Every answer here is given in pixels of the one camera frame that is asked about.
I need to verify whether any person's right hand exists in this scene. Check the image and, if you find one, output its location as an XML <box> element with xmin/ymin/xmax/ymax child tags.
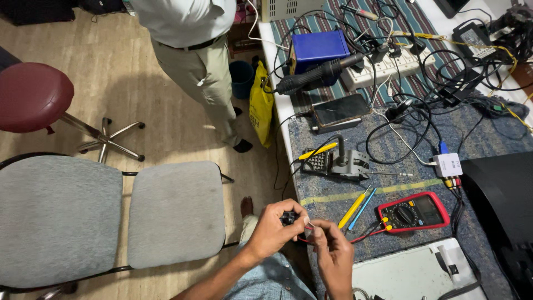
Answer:
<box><xmin>309</xmin><ymin>219</ymin><xmax>355</xmax><ymax>289</ymax></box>

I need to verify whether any person's left hand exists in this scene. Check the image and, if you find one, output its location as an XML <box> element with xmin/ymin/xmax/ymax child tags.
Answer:
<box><xmin>248</xmin><ymin>199</ymin><xmax>311</xmax><ymax>262</ymax></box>

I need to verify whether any red multimeter test lead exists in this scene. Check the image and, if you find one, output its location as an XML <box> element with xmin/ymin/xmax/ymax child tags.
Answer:
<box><xmin>297</xmin><ymin>224</ymin><xmax>393</xmax><ymax>245</ymax></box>

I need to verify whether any person's foot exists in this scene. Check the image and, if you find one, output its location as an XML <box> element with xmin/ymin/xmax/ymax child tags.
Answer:
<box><xmin>240</xmin><ymin>196</ymin><xmax>255</xmax><ymax>218</ymax></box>

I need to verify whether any black multimeter test lead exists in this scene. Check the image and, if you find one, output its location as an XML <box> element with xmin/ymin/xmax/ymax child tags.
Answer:
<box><xmin>345</xmin><ymin>217</ymin><xmax>389</xmax><ymax>239</ymax></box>

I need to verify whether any person's jeans leg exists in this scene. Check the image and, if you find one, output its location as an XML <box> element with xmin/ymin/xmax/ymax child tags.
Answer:
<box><xmin>224</xmin><ymin>214</ymin><xmax>318</xmax><ymax>300</ymax></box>

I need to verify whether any white plastic panel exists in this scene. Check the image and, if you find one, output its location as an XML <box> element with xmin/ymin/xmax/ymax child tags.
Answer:
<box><xmin>351</xmin><ymin>237</ymin><xmax>489</xmax><ymax>300</ymax></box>

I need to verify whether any red digital multimeter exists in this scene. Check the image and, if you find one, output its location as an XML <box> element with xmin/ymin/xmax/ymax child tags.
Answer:
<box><xmin>377</xmin><ymin>191</ymin><xmax>451</xmax><ymax>233</ymax></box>

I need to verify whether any grey soldering iron stand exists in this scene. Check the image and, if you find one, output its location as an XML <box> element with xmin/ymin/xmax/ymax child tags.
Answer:
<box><xmin>301</xmin><ymin>135</ymin><xmax>371</xmax><ymax>181</ymax></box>

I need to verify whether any yellow plastic bag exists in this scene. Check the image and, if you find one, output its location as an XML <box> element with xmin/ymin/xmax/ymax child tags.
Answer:
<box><xmin>248</xmin><ymin>61</ymin><xmax>275</xmax><ymax>149</ymax></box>

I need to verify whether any blue grey woven mat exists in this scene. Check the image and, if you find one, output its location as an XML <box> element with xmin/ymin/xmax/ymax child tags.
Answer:
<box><xmin>288</xmin><ymin>95</ymin><xmax>533</xmax><ymax>300</ymax></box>

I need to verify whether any black smartphone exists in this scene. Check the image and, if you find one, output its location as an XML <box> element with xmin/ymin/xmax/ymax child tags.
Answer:
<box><xmin>311</xmin><ymin>93</ymin><xmax>371</xmax><ymax>128</ymax></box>

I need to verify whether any white video converter box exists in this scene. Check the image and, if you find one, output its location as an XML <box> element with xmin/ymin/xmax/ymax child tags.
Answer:
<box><xmin>432</xmin><ymin>153</ymin><xmax>464</xmax><ymax>178</ymax></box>

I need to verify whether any blue waste bin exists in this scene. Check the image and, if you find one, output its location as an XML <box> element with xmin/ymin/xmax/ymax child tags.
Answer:
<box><xmin>228</xmin><ymin>60</ymin><xmax>255</xmax><ymax>100</ymax></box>

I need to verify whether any black webcam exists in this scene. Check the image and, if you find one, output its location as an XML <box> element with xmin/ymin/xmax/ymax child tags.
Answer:
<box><xmin>385</xmin><ymin>98</ymin><xmax>414</xmax><ymax>124</ymax></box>

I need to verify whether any black hot air gun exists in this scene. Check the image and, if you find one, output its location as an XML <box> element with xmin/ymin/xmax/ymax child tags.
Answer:
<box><xmin>275</xmin><ymin>53</ymin><xmax>367</xmax><ymax>96</ymax></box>

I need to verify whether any black console casing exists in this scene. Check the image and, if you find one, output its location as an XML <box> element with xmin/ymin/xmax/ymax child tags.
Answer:
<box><xmin>460</xmin><ymin>152</ymin><xmax>533</xmax><ymax>300</ymax></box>

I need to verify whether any blue soldering station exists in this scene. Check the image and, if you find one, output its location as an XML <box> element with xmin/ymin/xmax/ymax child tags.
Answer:
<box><xmin>289</xmin><ymin>29</ymin><xmax>351</xmax><ymax>76</ymax></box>

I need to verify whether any white power strip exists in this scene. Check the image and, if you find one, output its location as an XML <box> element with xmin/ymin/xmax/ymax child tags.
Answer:
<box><xmin>341</xmin><ymin>45</ymin><xmax>436</xmax><ymax>92</ymax></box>

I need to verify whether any grey cushioned chair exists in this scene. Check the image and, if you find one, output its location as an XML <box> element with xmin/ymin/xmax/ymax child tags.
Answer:
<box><xmin>0</xmin><ymin>152</ymin><xmax>235</xmax><ymax>300</ymax></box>

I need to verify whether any beige metal appliance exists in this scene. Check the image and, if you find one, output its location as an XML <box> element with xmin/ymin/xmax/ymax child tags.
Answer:
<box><xmin>261</xmin><ymin>0</ymin><xmax>326</xmax><ymax>23</ymax></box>

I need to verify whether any red tipped soldering iron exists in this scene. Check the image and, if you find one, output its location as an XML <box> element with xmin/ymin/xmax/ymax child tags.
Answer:
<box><xmin>341</xmin><ymin>4</ymin><xmax>380</xmax><ymax>21</ymax></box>

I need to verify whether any striped table cloth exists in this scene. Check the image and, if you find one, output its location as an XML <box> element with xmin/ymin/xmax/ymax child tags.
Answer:
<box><xmin>270</xmin><ymin>0</ymin><xmax>464</xmax><ymax>110</ymax></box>

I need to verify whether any black power adapter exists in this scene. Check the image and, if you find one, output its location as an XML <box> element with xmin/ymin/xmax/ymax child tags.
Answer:
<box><xmin>451</xmin><ymin>20</ymin><xmax>497</xmax><ymax>60</ymax></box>

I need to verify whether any maroon round stool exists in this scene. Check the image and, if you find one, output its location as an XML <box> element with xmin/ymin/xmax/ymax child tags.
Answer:
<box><xmin>0</xmin><ymin>62</ymin><xmax>146</xmax><ymax>164</ymax></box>

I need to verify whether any black bag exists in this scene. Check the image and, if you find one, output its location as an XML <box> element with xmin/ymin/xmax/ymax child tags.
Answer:
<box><xmin>0</xmin><ymin>0</ymin><xmax>125</xmax><ymax>26</ymax></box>

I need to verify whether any yellow handled precision screwdriver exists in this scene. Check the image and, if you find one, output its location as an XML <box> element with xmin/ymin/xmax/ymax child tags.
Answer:
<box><xmin>338</xmin><ymin>185</ymin><xmax>371</xmax><ymax>229</ymax></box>

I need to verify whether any blue handled precision screwdriver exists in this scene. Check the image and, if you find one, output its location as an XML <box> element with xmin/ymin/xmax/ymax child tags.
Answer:
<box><xmin>348</xmin><ymin>188</ymin><xmax>377</xmax><ymax>231</ymax></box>

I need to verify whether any yellow handled soldering iron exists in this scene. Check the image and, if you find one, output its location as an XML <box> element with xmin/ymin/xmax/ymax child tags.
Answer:
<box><xmin>298</xmin><ymin>142</ymin><xmax>339</xmax><ymax>161</ymax></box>

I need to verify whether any tangle of black cables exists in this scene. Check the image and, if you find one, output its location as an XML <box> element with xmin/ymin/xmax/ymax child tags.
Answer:
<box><xmin>262</xmin><ymin>0</ymin><xmax>533</xmax><ymax>165</ymax></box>

